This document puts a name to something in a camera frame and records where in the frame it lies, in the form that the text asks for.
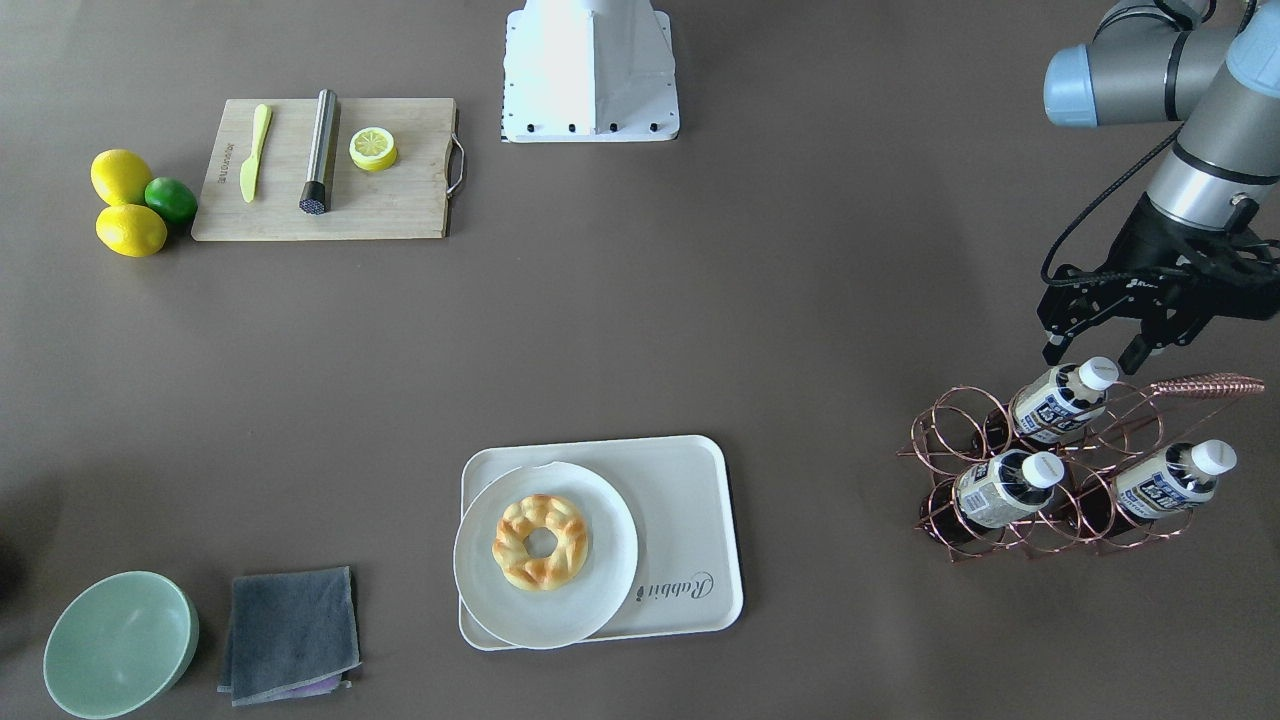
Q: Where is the yellow green plastic knife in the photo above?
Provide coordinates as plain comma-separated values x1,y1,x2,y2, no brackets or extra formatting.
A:
239,104,273,204

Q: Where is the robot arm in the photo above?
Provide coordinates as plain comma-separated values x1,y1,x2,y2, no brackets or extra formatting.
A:
1038,1,1279,374

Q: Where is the wooden cutting board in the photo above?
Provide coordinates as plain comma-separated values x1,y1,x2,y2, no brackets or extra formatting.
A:
191,97,457,242

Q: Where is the yellow lemon far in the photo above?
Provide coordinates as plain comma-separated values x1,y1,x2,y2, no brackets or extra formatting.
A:
90,149,154,206

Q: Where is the green lime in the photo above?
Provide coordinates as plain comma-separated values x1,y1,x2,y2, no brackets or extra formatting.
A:
143,177,198,225

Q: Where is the white serving tray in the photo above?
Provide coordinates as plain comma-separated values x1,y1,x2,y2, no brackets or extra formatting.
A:
454,436,744,651

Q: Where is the grey folded cloth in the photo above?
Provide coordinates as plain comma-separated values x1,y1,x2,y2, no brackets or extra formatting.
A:
218,566,362,706

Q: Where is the yellow lemon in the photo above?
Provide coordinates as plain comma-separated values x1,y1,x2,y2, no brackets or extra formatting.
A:
95,204,169,258
90,149,154,206

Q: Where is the copper wire bottle rack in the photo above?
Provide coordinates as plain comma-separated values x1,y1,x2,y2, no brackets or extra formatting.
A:
900,372,1266,562

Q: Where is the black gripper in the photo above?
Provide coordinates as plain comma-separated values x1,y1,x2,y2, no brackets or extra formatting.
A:
1037,197,1279,375

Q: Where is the white plate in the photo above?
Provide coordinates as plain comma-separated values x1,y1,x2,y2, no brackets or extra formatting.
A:
454,462,639,650

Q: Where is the tea bottle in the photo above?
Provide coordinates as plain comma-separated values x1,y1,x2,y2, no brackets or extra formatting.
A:
973,357,1120,452
920,448,1066,547

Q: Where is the tea bottle front end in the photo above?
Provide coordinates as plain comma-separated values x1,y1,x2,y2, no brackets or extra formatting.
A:
1071,439,1236,537

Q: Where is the yellow lemon near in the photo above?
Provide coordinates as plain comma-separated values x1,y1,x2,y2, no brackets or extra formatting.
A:
95,204,169,258

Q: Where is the mint green bowl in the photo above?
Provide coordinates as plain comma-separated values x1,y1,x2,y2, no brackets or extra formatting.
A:
44,571,198,719

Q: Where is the glazed ring donut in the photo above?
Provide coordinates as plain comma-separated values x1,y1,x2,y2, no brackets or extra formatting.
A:
492,495,591,592

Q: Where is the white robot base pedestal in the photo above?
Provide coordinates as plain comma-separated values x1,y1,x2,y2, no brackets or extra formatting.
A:
500,1,681,143

